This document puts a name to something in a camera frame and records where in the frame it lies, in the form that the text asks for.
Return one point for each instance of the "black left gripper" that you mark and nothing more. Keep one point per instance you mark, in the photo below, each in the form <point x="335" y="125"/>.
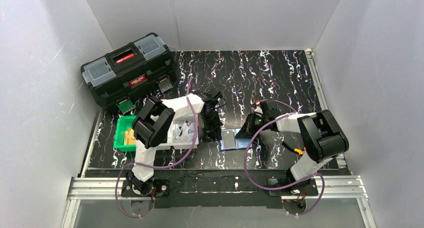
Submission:
<point x="212" y="119"/>

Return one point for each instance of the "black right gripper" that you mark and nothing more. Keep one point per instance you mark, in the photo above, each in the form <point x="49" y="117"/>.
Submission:
<point x="252" y="123"/>

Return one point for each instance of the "blue leather card holder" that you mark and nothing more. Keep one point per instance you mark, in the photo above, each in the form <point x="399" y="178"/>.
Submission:
<point x="241" y="143"/>

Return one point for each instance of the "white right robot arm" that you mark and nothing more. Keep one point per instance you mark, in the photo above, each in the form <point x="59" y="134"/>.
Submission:
<point x="322" y="138"/>

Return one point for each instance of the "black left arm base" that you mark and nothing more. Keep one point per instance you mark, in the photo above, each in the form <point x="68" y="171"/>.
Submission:
<point x="153" y="188"/>

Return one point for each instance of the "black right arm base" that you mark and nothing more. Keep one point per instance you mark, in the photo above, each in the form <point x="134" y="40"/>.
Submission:
<point x="304" y="188"/>

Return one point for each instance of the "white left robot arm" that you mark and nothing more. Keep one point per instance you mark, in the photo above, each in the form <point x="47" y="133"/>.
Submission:
<point x="169" y="122"/>

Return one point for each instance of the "gold card in bin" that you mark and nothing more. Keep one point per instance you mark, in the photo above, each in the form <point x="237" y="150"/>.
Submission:
<point x="129" y="138"/>

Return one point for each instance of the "white divided plastic tray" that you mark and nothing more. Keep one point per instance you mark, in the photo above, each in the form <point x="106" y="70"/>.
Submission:
<point x="170" y="140"/>

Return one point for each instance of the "orange black pliers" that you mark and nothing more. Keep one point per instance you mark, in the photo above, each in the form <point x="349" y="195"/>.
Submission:
<point x="297" y="151"/>

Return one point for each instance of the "green plastic bin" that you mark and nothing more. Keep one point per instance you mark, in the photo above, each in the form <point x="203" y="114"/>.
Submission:
<point x="123" y="125"/>

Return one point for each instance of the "black grey toolbox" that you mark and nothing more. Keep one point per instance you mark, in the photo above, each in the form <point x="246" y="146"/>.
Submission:
<point x="118" y="79"/>

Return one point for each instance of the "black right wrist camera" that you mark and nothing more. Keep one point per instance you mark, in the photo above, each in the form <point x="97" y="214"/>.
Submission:
<point x="266" y="108"/>

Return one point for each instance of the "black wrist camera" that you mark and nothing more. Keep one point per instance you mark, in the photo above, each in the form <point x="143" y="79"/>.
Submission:
<point x="213" y="100"/>
<point x="266" y="108"/>

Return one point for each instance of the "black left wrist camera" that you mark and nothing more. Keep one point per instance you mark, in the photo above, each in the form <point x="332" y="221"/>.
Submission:
<point x="213" y="100"/>

